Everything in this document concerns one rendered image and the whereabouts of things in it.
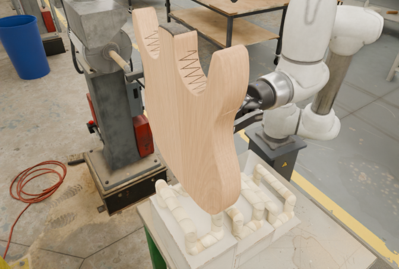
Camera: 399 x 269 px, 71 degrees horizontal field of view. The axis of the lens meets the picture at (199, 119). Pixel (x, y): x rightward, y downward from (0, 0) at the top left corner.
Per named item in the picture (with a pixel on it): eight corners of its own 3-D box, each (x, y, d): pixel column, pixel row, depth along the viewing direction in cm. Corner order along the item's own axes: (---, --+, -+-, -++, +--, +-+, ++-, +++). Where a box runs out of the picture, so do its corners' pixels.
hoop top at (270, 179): (251, 169, 109) (253, 164, 107) (257, 166, 110) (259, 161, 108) (291, 206, 96) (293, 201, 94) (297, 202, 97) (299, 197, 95)
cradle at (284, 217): (265, 225, 98) (266, 220, 96) (288, 210, 103) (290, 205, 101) (272, 233, 96) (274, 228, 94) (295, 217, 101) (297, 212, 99)
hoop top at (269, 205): (235, 178, 105) (235, 173, 103) (241, 174, 107) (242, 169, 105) (273, 218, 92) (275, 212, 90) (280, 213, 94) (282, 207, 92)
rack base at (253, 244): (188, 209, 105) (187, 193, 100) (223, 189, 112) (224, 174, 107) (234, 271, 87) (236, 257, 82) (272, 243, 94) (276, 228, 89)
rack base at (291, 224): (222, 190, 112) (222, 189, 111) (251, 174, 119) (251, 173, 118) (272, 245, 94) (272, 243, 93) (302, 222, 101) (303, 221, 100)
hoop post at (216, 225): (208, 232, 79) (208, 212, 73) (217, 227, 80) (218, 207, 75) (214, 241, 77) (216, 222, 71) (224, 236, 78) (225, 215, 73)
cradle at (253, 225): (230, 236, 86) (231, 230, 84) (257, 218, 91) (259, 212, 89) (237, 245, 84) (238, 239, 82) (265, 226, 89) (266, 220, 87)
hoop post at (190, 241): (183, 247, 76) (181, 228, 70) (193, 241, 77) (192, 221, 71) (189, 257, 73) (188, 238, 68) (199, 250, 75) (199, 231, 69)
